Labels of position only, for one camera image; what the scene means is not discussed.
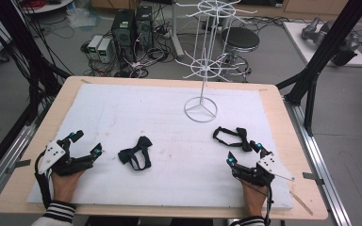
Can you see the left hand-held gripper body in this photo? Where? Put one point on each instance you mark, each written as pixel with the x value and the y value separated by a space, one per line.
pixel 52 155

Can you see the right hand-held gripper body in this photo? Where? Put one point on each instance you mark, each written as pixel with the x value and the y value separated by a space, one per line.
pixel 268 166

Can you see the black bow tie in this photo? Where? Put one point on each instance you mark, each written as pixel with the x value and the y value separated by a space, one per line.
pixel 143 144
pixel 242 135

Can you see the person's left hand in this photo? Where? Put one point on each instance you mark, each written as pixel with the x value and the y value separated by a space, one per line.
pixel 63 186

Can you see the person's right hand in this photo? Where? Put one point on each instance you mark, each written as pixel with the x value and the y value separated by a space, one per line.
pixel 254 197

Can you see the grey metal clamp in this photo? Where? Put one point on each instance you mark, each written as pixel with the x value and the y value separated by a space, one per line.
pixel 312 177
pixel 19 164

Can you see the strip of tan tape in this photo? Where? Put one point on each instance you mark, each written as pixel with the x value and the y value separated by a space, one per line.
pixel 301 203

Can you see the grey power supply unit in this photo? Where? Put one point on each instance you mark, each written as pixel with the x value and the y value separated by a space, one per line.
pixel 105 50
pixel 94 45

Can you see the black round stool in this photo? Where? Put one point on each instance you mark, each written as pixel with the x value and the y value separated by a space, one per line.
pixel 240 39

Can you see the black computer tower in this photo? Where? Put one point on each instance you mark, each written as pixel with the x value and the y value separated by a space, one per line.
pixel 123 31
pixel 144 26

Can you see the white floor board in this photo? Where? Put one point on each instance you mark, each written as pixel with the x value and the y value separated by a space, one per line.
pixel 298 37

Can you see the clear plastic bag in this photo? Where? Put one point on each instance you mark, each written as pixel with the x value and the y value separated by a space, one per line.
pixel 81 17

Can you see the grey machine part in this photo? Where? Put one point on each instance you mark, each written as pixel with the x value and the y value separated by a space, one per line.
pixel 314 31

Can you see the round white table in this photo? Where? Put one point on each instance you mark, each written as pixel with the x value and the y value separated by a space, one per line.
pixel 48 6

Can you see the grey desk leg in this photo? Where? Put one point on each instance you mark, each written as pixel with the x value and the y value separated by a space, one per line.
pixel 177 37

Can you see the aluminium rail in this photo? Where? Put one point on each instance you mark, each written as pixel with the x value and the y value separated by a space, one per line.
pixel 317 163
pixel 9 157

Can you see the black metal frame stand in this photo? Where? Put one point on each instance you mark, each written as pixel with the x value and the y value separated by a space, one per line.
pixel 326 50
pixel 19 40

